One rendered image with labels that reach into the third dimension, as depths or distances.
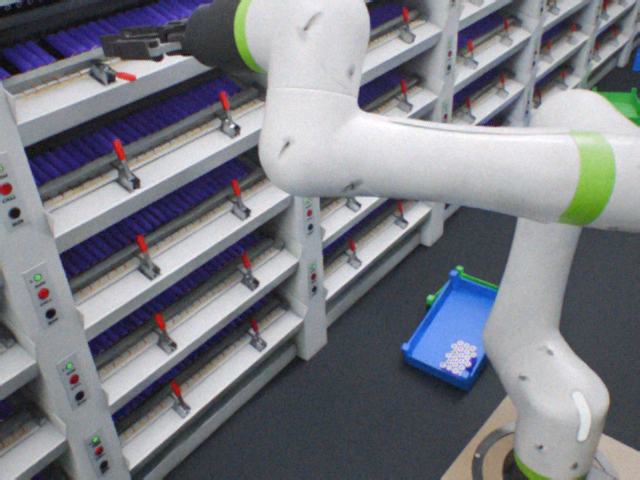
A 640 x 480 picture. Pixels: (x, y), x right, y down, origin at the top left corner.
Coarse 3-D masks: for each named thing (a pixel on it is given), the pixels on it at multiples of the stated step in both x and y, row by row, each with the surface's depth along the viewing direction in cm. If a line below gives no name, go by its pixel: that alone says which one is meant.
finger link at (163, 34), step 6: (180, 24) 84; (162, 30) 85; (168, 30) 85; (174, 30) 84; (180, 30) 84; (126, 36) 89; (132, 36) 89; (138, 36) 88; (144, 36) 87; (150, 36) 87; (156, 36) 86; (162, 36) 86; (162, 42) 86; (168, 42) 86; (168, 54) 87; (174, 54) 86; (180, 54) 86; (186, 54) 85
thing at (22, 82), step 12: (72, 60) 109; (84, 60) 110; (108, 60) 114; (36, 72) 105; (48, 72) 106; (60, 72) 108; (72, 72) 110; (12, 84) 102; (24, 84) 104; (36, 84) 105; (60, 84) 107
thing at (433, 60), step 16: (432, 0) 192; (448, 0) 192; (448, 16) 195; (448, 32) 198; (432, 48) 200; (416, 64) 206; (432, 64) 202; (448, 80) 208; (448, 96) 211; (432, 112) 210; (432, 208) 229; (432, 224) 233; (432, 240) 238
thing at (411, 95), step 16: (400, 64) 209; (384, 80) 202; (400, 80) 203; (416, 80) 205; (432, 80) 204; (368, 96) 193; (384, 96) 194; (400, 96) 200; (416, 96) 203; (432, 96) 205; (368, 112) 189; (384, 112) 192; (400, 112) 195; (416, 112) 198
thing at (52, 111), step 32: (64, 0) 118; (96, 0) 123; (128, 64) 116; (160, 64) 118; (192, 64) 124; (32, 96) 105; (64, 96) 107; (96, 96) 109; (128, 96) 115; (32, 128) 102; (64, 128) 108
